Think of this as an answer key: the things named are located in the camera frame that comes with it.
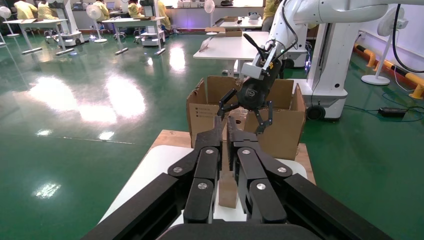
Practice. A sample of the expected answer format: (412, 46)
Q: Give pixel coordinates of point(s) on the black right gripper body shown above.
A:
(255, 94)

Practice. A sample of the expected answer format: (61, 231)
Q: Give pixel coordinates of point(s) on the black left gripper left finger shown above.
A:
(202, 165)

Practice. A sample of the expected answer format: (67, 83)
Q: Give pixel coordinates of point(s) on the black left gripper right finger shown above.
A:
(251, 165)

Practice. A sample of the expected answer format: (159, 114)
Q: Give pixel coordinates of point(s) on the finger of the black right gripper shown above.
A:
(227, 99)
(270, 116)

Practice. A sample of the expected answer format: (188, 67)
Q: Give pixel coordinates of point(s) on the small brown box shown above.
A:
(236, 120)

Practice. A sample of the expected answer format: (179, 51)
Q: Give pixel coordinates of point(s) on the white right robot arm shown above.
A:
(331, 10)

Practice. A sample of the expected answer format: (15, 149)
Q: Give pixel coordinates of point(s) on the big cardboard box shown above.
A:
(281, 139)

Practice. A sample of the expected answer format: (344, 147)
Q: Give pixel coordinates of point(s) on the flat cardboard box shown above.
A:
(228, 32)

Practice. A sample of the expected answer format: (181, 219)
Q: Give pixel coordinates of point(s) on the small tan block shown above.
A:
(228, 195)

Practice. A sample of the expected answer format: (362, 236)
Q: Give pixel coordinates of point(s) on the wooden platform board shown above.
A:
(172, 137)

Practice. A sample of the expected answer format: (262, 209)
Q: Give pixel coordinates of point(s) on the white work table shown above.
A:
(132, 21)
(36, 22)
(228, 46)
(242, 24)

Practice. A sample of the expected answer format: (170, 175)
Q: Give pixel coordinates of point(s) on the white robot torso column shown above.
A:
(331, 66)

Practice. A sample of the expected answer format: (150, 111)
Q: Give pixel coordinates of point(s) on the person in yellow coat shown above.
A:
(102, 10)
(136, 9)
(46, 10)
(26, 9)
(271, 10)
(164, 18)

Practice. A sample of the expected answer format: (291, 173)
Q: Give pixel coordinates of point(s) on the white standing fan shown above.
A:
(5, 12)
(209, 6)
(94, 12)
(384, 26)

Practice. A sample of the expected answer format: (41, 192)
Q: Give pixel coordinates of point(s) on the white wheeled robot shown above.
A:
(68, 30)
(150, 34)

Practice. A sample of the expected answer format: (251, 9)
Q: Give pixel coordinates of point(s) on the black power adapter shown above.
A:
(392, 112)

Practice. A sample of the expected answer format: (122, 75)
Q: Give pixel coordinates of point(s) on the yellow black floor barrier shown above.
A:
(412, 79)

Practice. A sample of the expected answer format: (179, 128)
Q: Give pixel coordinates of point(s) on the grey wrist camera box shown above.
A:
(255, 69)

